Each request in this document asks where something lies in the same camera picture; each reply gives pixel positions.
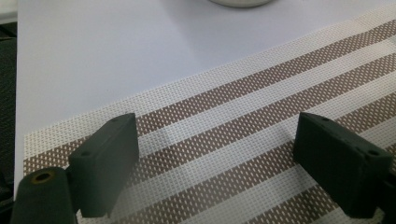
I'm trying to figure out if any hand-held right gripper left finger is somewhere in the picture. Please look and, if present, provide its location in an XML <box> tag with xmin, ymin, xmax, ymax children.
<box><xmin>67</xmin><ymin>112</ymin><xmax>140</xmax><ymax>218</ymax></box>

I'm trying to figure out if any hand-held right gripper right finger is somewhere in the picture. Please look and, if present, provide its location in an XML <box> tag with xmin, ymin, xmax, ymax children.
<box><xmin>292</xmin><ymin>112</ymin><xmax>394</xmax><ymax>219</ymax></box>

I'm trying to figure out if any brown striped woven placemat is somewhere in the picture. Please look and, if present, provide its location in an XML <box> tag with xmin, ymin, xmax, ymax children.
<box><xmin>23</xmin><ymin>3</ymin><xmax>396</xmax><ymax>224</ymax></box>

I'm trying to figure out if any white bowl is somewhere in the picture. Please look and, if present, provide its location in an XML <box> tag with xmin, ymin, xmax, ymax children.
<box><xmin>207</xmin><ymin>0</ymin><xmax>276</xmax><ymax>9</ymax></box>

